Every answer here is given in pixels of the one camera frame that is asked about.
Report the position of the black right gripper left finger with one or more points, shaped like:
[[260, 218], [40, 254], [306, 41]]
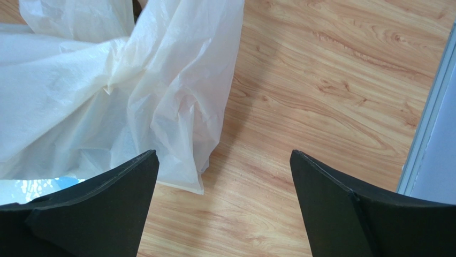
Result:
[[102, 216]]

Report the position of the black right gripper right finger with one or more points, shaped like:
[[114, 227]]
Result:
[[345, 216]]

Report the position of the translucent white plastic bag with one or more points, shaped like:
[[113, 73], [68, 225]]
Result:
[[86, 86]]

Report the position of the cream and blue ceramic plate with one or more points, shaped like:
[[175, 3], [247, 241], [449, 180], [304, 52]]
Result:
[[24, 191]]

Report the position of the aluminium frame rail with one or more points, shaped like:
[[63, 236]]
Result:
[[410, 169]]

